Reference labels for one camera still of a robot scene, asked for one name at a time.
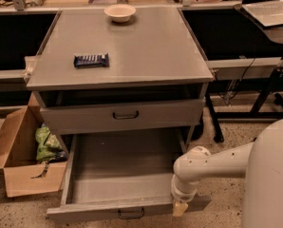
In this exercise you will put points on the blue candy bar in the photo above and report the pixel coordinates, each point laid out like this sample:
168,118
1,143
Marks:
91,60

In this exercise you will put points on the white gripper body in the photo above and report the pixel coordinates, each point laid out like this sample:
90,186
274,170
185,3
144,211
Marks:
183,196

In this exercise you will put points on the grey top drawer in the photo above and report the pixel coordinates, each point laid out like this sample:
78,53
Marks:
94,118

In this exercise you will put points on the grey drawer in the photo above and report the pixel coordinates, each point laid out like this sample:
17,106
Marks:
118,175
94,118

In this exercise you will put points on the white bowl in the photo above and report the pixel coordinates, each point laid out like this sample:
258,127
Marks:
120,13

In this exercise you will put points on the green chip bag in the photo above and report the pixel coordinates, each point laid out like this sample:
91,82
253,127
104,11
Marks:
49,148

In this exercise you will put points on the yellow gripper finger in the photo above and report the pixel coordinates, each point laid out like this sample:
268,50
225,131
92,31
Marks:
179,208

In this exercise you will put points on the brown cardboard box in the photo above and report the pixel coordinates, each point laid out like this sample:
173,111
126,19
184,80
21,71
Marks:
18,146

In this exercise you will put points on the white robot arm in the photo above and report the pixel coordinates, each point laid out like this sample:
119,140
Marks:
260,163

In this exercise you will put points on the grey drawer cabinet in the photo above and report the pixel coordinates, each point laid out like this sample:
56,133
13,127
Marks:
152,58

